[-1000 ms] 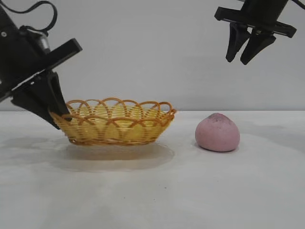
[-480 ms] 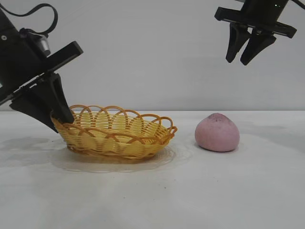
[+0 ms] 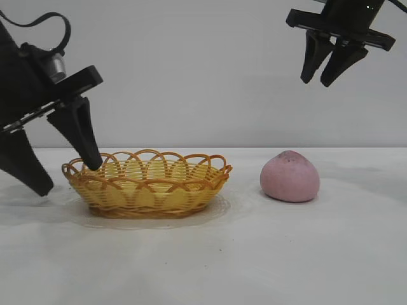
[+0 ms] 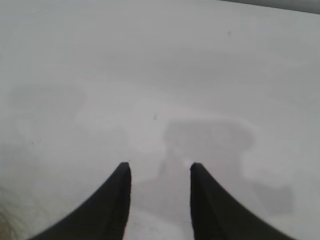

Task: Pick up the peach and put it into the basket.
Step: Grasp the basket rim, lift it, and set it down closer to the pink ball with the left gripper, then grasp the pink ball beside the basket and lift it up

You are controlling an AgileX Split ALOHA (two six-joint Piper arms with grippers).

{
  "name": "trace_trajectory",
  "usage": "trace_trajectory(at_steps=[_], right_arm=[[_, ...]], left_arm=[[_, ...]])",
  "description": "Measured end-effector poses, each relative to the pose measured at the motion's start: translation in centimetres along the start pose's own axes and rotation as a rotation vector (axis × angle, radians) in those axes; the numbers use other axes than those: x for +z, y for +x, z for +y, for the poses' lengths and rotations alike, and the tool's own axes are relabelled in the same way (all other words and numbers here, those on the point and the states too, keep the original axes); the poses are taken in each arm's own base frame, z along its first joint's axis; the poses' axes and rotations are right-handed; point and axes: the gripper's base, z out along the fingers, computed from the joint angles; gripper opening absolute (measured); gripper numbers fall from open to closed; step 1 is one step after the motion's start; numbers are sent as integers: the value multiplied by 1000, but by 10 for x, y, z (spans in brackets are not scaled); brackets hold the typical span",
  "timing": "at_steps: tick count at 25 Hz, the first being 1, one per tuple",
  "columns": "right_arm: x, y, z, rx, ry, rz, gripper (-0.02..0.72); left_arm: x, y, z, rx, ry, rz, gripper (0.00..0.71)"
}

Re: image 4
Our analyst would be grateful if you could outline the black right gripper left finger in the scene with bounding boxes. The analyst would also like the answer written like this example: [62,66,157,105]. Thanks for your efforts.
[26,161,132,240]

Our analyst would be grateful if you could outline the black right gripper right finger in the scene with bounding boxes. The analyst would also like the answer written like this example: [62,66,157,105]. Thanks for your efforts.
[189,161,303,240]

